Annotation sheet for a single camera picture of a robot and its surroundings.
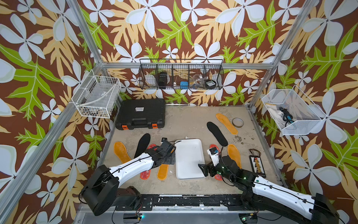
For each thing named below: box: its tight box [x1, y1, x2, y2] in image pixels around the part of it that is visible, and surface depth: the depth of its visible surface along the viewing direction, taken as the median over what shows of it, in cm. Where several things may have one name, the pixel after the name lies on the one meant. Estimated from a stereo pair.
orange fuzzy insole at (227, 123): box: [215, 112, 239, 135], surface depth 110 cm
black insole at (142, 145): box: [133, 133, 151, 159], surface depth 100 cm
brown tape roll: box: [231, 117, 245, 128], surface depth 111 cm
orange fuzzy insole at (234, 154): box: [227, 143, 242, 169], surface depth 95 cm
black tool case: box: [115, 98, 166, 131], surface depth 107 cm
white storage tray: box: [174, 138, 207, 180], surface depth 91 cm
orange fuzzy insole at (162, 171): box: [157, 163, 170, 181], surface depth 86 cm
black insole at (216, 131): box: [206, 121, 228, 147], surface depth 104 cm
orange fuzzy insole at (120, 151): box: [113, 140, 132, 164], surface depth 97 cm
